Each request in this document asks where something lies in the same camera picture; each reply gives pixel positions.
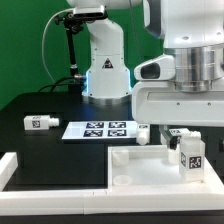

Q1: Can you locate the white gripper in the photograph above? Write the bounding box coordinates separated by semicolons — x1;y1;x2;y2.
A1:
132;79;224;149

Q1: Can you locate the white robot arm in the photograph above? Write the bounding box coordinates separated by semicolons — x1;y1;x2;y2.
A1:
67;0;224;127

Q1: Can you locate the white marker sheet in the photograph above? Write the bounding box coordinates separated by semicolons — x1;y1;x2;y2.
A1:
62;121;137;140

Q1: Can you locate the white U-shaped fence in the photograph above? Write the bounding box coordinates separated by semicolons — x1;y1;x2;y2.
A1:
0;152;224;216

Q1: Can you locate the silver mounted camera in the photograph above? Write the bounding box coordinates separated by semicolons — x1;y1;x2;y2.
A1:
73;5;105;19

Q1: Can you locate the black camera stand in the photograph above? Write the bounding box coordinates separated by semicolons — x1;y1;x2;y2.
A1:
55;12;86;94

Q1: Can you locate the white camera cable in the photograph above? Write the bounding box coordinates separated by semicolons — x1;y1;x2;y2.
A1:
41;8;74;85

